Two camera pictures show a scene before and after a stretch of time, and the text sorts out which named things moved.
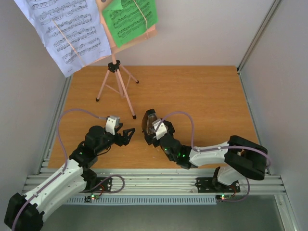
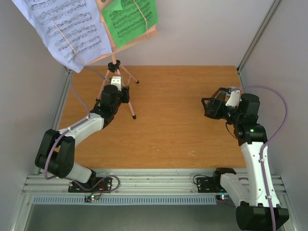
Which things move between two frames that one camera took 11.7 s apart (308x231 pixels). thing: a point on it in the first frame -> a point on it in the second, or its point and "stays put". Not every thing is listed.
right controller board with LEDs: x=223 y=196 stays put
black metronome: x=147 y=127 -> x=222 y=94
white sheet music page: x=70 y=29 stays put
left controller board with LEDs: x=88 y=198 stays put
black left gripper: x=125 y=140 -> x=126 y=93
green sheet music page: x=125 y=18 stays put
